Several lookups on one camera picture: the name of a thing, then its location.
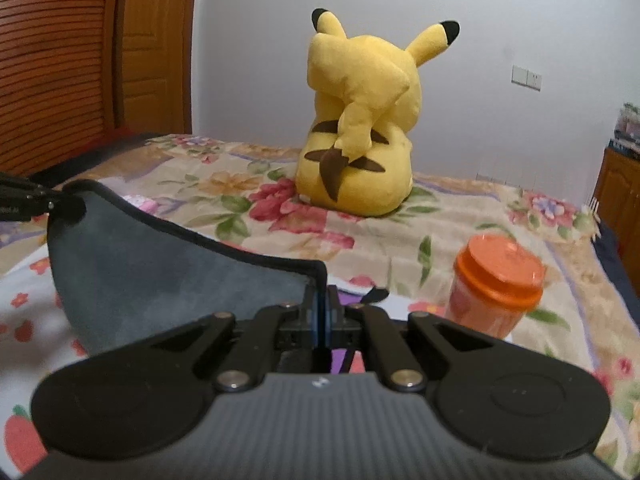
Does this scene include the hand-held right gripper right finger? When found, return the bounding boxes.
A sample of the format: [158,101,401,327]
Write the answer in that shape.
[326,284,502,394]

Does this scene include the wooden door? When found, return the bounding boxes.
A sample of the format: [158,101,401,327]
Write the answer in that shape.
[117,0,200,137]

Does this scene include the stack of books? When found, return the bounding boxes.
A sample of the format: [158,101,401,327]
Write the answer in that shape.
[612,102,640,154]

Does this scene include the floral bed sheet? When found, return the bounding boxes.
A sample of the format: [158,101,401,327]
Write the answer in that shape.
[0,132,640,477]

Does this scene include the wooden cabinet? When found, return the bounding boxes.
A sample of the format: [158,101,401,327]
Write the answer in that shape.
[590,147,640,262]

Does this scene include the yellow plush toy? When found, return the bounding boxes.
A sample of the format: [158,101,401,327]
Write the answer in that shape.
[294,7,461,219]

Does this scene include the grey towel with black edge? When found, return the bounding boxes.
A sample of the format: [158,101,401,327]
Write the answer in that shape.
[46,179,329,357]

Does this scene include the dark blue mattress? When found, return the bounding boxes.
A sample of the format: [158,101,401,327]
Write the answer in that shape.
[592,219,640,322]

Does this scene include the orange cup with lid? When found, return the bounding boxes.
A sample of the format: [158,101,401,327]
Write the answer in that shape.
[444,233,545,340]

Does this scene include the white wall socket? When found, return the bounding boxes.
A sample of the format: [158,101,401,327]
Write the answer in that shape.
[510,64,542,92]

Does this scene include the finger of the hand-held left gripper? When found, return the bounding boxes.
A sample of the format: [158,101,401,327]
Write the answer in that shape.
[15,176,87,224]

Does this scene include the slatted wooden headboard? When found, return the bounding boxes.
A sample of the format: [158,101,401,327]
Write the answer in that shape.
[0,0,124,179]

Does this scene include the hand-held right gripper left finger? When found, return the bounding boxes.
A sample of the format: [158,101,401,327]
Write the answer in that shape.
[150,284,321,394]

